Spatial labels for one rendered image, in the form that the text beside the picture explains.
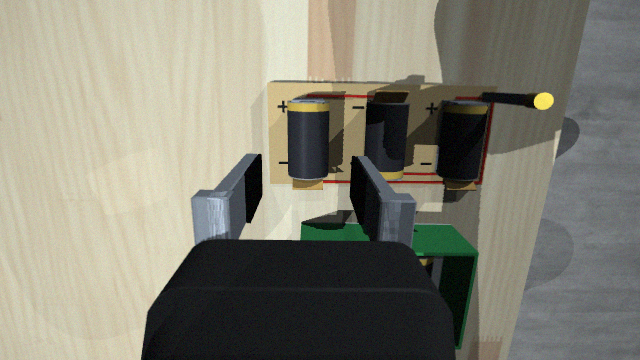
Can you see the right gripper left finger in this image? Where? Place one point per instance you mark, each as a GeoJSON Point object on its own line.
{"type": "Point", "coordinates": [223, 212]}

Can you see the tan battery holder board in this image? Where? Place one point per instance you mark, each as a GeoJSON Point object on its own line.
{"type": "Point", "coordinates": [347, 123]}

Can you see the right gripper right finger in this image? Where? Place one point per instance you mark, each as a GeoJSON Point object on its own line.
{"type": "Point", "coordinates": [386, 215]}

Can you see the black battery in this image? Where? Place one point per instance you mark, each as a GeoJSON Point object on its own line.
{"type": "Point", "coordinates": [308, 139]}
{"type": "Point", "coordinates": [461, 141]}
{"type": "Point", "coordinates": [427, 262]}
{"type": "Point", "coordinates": [385, 137]}

